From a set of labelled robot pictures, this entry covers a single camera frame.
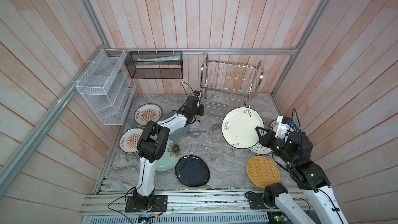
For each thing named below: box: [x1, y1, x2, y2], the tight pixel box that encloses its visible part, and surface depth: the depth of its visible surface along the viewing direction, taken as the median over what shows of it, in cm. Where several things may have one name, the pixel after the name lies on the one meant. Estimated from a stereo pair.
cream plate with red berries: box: [221, 106, 265, 149], surface depth 73 cm
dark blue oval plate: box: [175, 155, 210, 188], surface depth 85 cm
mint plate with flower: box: [155, 138, 181, 172], surface depth 90 cm
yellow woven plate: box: [246, 155, 281, 189], surface depth 84 cm
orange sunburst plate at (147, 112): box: [134, 103, 163, 126], surface depth 112 cm
